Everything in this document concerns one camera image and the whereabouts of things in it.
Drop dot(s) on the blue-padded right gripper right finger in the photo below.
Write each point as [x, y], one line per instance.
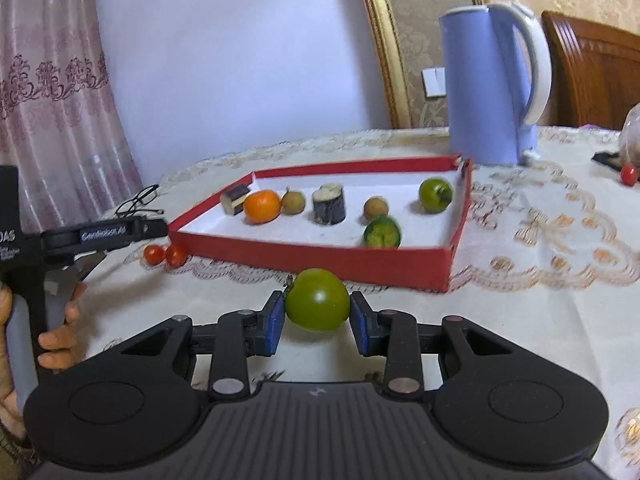
[394, 336]

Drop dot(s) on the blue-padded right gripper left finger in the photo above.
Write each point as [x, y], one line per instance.
[240, 335]

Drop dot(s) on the green tomato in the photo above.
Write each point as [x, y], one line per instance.
[317, 300]
[435, 195]

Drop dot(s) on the green cucumber piece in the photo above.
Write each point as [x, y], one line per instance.
[382, 232]

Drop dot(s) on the orange tangerine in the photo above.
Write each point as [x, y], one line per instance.
[262, 206]

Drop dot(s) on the short eggplant piece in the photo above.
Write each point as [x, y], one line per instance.
[233, 199]

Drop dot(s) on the long eggplant piece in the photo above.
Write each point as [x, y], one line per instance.
[329, 204]

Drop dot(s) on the person's left hand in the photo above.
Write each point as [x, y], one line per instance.
[59, 354]

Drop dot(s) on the red cherry tomato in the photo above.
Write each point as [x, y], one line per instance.
[629, 175]
[154, 254]
[176, 256]

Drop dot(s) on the black eyeglasses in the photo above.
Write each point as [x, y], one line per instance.
[139, 203]

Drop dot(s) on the pink floral curtain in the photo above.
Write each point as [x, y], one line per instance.
[59, 123]

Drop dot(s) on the blue electric kettle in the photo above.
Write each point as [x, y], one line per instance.
[498, 81]

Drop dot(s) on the black object on table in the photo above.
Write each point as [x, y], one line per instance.
[608, 159]

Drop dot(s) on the clear plastic bag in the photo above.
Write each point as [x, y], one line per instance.
[629, 138]

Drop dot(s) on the wooden chair back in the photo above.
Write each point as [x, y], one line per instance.
[595, 71]

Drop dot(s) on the white wall switch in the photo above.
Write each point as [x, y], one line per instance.
[434, 80]

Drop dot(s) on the gold mirror frame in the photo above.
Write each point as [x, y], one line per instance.
[407, 40]

